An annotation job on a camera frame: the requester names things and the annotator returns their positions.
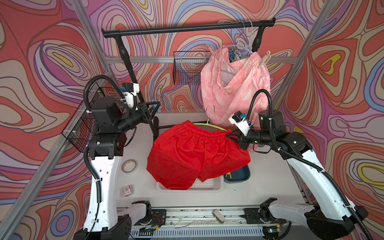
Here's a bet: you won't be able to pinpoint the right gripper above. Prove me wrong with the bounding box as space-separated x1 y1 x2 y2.
225 122 274 151

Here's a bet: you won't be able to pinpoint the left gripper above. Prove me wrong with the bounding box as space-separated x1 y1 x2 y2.
114 101 160 135

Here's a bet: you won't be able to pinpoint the green hanger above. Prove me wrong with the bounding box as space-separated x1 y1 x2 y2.
193 104 226 131

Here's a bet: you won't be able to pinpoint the pink tie-dye shorts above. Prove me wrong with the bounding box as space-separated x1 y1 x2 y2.
201 47 271 130

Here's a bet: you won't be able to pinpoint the red shorts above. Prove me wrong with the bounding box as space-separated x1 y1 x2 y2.
147 121 251 190

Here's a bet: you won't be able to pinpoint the lavender wire hanger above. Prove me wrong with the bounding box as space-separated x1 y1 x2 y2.
221 20 256 76

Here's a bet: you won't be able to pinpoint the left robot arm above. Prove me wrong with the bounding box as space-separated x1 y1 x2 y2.
74 75 161 240

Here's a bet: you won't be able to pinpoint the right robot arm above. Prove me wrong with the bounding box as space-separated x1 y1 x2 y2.
227 89 373 240

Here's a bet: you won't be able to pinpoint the white printed graphic shorts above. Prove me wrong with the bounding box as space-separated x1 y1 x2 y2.
229 49 242 63

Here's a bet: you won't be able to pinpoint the light blue hanger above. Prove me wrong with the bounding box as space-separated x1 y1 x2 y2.
248 20 254 51

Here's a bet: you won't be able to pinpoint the teal plastic tray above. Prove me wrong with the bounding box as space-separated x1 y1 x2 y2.
224 165 251 184

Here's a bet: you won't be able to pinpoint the white perforated plastic basket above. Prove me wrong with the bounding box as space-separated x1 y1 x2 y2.
156 176 224 193

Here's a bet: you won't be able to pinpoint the roll of tape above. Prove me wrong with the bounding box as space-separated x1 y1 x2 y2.
122 160 138 174

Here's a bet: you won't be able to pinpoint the beige clothespin right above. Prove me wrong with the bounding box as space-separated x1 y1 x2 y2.
258 51 271 68

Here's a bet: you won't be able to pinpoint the beige clothespin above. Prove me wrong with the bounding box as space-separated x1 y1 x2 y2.
258 51 271 68
206 45 216 57

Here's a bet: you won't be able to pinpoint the beige clothespin left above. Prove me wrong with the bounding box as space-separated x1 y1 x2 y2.
206 45 216 57

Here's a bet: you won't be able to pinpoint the paperclip box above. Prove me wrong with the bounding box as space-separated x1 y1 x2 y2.
123 185 134 197

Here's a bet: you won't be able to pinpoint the black clothes rack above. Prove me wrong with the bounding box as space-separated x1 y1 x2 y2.
102 23 272 135

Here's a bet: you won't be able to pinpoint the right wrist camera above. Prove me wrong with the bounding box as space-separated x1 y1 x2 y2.
229 111 252 136

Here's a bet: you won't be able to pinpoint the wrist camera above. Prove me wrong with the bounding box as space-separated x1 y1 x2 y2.
229 111 252 136
120 83 140 111

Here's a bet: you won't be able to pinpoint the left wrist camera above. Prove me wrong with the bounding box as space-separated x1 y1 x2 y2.
120 83 140 111

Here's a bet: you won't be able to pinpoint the black wire basket rear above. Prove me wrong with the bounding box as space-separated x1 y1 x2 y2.
173 51 211 86

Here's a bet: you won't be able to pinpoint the black wire basket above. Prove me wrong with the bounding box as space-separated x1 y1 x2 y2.
173 51 211 86
62 83 122 153

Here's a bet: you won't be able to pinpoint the black wire basket left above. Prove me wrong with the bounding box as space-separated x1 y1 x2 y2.
62 83 122 153

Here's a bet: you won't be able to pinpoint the white pedal on rail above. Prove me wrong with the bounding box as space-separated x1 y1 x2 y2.
212 210 225 224

